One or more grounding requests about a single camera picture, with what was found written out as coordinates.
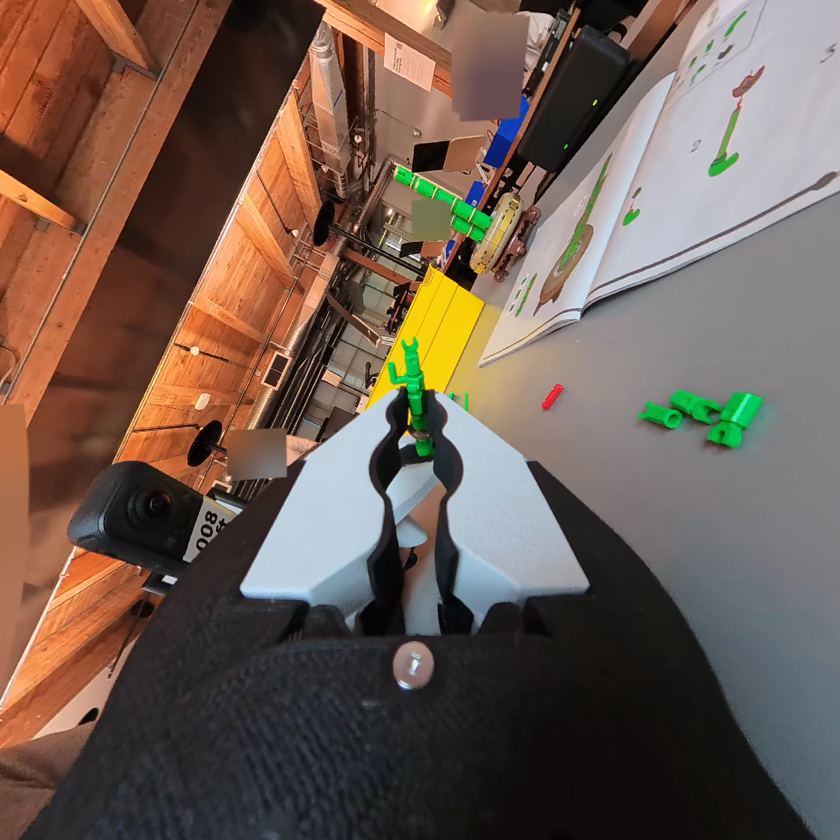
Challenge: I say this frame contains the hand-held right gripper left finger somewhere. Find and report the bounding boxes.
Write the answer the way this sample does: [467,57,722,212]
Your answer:
[241,387,403,632]

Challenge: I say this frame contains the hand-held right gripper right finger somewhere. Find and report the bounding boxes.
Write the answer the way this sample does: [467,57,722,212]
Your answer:
[425,390,589,632]

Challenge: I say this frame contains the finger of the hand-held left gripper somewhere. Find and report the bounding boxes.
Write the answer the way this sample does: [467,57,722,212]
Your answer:
[387,459,441,550]

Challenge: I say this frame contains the green lego stem assembly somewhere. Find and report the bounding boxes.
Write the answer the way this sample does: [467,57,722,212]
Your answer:
[387,338,438,460]

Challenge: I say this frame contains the bamboo lego model with pot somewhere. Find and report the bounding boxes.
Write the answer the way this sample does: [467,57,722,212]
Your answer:
[394,164,544,283]

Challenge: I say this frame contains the lego instruction booklet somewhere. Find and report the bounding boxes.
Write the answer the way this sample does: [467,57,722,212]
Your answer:
[479,0,840,368]

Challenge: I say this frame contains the yellow box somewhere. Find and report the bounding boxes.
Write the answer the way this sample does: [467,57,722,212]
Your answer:
[366,266,487,421]

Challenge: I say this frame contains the blue storage bins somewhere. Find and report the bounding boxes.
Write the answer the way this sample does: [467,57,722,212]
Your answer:
[484,97,532,173]

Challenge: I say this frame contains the black equipment case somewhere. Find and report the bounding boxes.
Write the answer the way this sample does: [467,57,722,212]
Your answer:
[517,26,632,173]

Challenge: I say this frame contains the white paper sign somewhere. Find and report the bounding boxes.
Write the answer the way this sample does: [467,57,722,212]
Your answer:
[382,33,438,93]

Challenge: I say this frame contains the silver ventilation duct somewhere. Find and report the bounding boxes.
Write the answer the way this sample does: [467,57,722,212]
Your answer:
[307,26,350,198]

